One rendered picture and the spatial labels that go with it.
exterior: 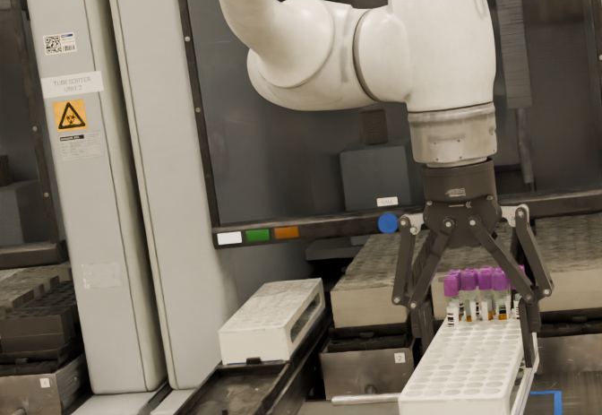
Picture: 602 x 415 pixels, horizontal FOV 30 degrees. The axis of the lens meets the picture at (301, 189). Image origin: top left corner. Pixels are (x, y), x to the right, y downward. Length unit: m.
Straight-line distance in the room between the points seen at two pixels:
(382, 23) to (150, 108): 0.66
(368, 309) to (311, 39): 0.63
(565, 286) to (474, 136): 0.56
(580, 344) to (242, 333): 0.47
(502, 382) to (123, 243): 0.86
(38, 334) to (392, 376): 0.59
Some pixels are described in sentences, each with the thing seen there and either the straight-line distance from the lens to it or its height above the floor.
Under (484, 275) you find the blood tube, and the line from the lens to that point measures 1.29.
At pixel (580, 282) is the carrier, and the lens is 1.68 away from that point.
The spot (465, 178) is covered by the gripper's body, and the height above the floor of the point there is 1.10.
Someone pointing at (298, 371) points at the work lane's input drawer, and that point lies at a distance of 1.60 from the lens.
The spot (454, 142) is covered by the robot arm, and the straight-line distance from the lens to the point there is 1.15.
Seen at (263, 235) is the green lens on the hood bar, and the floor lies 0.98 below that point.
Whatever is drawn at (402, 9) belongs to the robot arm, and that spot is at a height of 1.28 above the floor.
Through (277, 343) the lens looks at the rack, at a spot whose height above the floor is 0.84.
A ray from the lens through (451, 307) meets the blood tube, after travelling 1.29.
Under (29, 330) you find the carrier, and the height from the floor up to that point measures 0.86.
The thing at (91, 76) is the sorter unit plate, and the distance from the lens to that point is 1.78.
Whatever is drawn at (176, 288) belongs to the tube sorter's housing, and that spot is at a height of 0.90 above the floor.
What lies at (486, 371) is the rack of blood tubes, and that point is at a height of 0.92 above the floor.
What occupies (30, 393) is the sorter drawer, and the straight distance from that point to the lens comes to 1.82.
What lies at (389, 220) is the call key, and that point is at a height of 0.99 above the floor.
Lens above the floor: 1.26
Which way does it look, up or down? 8 degrees down
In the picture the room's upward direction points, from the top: 8 degrees counter-clockwise
